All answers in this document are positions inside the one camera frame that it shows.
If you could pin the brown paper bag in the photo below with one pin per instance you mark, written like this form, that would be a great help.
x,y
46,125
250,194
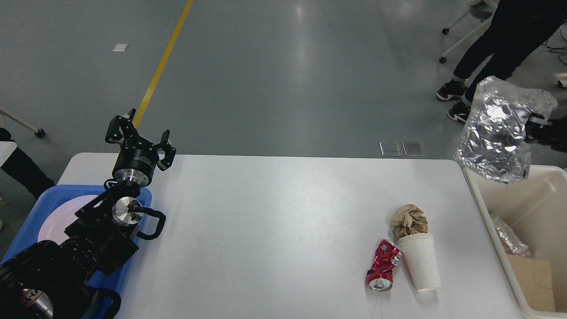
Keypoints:
x,y
534,278

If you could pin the walking person legs sneakers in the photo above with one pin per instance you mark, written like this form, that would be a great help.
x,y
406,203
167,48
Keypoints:
x,y
517,28

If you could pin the person leg dark trousers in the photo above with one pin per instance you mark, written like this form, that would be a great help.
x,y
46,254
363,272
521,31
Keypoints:
x,y
23,169

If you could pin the aluminium foil tray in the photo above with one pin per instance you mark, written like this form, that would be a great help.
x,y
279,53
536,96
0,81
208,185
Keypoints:
x,y
495,139

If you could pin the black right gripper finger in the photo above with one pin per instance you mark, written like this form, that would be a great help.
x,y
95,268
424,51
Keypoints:
x,y
535,130

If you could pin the brown paper ball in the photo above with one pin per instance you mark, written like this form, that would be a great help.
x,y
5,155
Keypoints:
x,y
408,220

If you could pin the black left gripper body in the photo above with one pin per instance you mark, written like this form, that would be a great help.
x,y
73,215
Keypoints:
x,y
136,165

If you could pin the white chair leg left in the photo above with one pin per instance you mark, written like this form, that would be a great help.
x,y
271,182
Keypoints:
x,y
39,132

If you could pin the clear plastic wrap in bin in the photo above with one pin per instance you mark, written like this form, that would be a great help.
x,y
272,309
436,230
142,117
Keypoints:
x,y
510,242

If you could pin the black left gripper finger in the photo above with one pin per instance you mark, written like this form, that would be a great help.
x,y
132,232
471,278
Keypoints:
x,y
122,132
169,151

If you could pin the silver floor socket plate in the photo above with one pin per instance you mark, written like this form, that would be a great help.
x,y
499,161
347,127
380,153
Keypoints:
x,y
389,149

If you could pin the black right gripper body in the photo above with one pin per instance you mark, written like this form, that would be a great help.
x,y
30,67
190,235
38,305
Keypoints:
x,y
558,137

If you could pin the blue plastic tray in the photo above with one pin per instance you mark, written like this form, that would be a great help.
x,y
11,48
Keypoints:
x,y
53,198

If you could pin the pink plastic plate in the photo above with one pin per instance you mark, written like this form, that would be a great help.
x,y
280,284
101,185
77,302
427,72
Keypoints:
x,y
53,229

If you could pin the beige plastic bin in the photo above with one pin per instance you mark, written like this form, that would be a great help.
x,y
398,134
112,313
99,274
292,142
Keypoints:
x,y
535,209

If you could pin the crushed red soda can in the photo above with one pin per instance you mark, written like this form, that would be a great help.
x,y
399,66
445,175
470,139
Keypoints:
x,y
387,256

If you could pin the white paper cup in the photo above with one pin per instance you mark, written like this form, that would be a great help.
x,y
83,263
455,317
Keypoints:
x,y
421,260

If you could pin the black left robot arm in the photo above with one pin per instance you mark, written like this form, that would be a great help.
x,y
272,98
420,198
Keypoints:
x,y
49,280

